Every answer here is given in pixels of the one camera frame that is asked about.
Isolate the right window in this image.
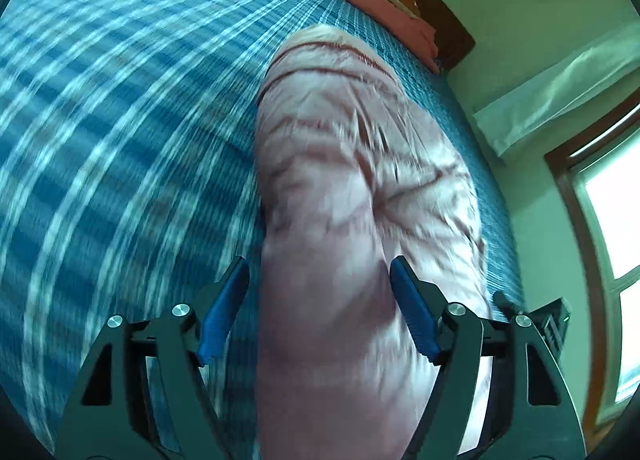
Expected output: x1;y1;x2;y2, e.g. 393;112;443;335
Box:
544;92;639;448

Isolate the pink quilted down jacket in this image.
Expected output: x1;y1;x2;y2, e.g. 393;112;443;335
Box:
256;24;491;459

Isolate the green curtain right of headboard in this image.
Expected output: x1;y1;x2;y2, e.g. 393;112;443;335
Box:
474;20;639;157

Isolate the blue plaid bed sheet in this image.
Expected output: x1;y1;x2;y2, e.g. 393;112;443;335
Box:
1;0;524;448

